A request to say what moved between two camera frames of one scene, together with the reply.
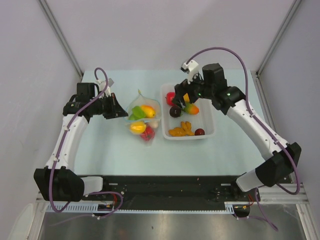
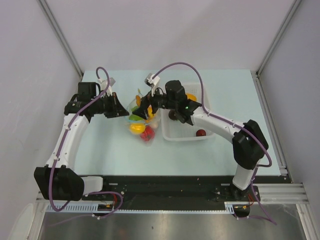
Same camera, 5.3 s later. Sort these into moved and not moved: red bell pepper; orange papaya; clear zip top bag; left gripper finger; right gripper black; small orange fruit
Moved: small orange fruit; right gripper black
Not moved: clear zip top bag; orange papaya; left gripper finger; red bell pepper
